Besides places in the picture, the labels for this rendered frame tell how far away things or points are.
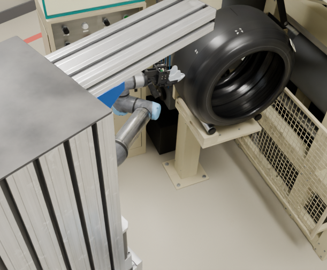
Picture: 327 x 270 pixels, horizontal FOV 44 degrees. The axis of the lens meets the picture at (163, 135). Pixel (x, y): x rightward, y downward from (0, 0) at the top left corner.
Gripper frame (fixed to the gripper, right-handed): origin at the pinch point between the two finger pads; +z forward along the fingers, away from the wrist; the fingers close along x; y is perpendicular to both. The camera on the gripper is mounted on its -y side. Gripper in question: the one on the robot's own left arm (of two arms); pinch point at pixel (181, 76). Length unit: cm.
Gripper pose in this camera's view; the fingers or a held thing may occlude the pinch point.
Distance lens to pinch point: 189.4
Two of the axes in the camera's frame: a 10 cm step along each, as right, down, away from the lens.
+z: 9.1, -1.9, 3.7
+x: -4.0, -6.8, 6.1
